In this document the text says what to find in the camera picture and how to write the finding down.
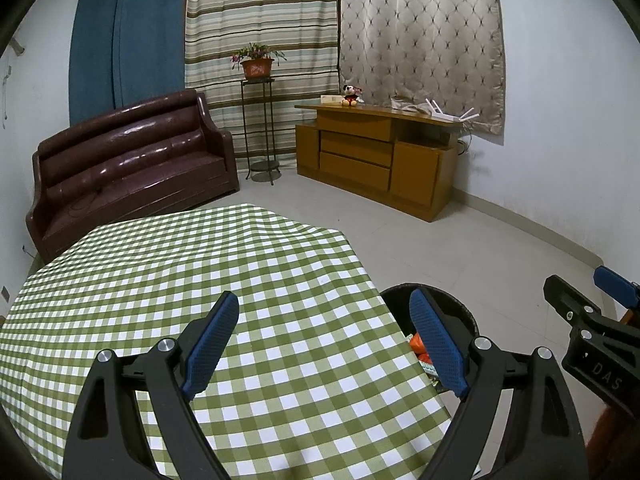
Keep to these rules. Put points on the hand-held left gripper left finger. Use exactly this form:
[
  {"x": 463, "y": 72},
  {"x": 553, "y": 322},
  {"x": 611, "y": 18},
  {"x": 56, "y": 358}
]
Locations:
[{"x": 210, "y": 350}]

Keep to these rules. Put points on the black metal plant stand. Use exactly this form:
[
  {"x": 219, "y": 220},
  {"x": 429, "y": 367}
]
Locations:
[{"x": 265, "y": 170}]

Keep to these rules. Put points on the potted plant orange pot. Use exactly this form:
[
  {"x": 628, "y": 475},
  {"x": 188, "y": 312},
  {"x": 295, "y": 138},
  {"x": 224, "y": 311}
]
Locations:
[{"x": 257, "y": 67}]

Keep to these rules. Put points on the white flat box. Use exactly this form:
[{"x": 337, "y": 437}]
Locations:
[{"x": 330, "y": 99}]

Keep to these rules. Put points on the wall socket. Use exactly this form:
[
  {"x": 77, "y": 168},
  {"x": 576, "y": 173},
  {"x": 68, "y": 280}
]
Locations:
[{"x": 4, "y": 293}]

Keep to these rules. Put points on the striped curtain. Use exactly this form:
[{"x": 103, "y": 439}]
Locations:
[{"x": 260, "y": 5}]

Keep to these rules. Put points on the grey wall bracket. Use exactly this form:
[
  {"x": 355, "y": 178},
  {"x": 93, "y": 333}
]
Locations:
[{"x": 18, "y": 46}]

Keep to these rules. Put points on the brown wooden furniture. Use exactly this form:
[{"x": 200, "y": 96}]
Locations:
[{"x": 615, "y": 445}]

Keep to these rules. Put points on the mouse plush toy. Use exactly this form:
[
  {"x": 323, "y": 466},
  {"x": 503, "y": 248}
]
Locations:
[{"x": 350, "y": 96}]

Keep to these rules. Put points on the red plastic bag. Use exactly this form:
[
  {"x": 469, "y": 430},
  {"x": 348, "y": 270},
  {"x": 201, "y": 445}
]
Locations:
[{"x": 425, "y": 358}]

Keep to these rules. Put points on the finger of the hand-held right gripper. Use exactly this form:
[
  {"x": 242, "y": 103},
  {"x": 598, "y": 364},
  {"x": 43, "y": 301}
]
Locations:
[
  {"x": 575, "y": 310},
  {"x": 615, "y": 282}
]

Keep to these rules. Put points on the wooden cabinet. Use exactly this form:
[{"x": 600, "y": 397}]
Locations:
[{"x": 355, "y": 170}]

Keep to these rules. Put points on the black trash bin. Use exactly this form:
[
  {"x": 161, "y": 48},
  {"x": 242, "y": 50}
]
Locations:
[{"x": 395, "y": 310}]

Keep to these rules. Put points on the green white wrapper bundle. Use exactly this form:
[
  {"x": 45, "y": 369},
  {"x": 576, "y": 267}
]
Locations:
[{"x": 431, "y": 372}]

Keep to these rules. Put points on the green checked tablecloth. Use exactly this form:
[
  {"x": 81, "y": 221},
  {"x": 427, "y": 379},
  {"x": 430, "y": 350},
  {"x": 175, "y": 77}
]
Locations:
[{"x": 250, "y": 270}]

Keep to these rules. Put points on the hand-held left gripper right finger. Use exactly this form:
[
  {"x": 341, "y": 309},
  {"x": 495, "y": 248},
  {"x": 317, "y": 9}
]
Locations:
[{"x": 440, "y": 345}]

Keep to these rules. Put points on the beige diamond pattern curtain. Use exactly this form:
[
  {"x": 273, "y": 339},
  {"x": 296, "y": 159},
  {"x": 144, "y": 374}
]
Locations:
[{"x": 420, "y": 25}]

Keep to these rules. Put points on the dark red leather sofa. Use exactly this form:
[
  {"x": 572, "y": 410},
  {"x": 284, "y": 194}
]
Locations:
[{"x": 130, "y": 160}]

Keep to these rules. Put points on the blue curtain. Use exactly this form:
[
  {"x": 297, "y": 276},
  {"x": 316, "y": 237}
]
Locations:
[{"x": 145, "y": 35}]

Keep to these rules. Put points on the orange plastic bag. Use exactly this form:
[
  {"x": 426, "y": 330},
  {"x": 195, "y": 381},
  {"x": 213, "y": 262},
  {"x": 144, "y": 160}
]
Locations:
[{"x": 417, "y": 344}]

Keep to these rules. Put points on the white router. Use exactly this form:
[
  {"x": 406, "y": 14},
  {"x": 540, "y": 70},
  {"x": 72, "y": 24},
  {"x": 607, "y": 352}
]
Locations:
[{"x": 447, "y": 116}]

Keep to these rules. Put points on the crumpled white plastic sheet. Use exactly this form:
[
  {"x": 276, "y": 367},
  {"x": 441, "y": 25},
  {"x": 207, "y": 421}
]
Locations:
[{"x": 407, "y": 106}]

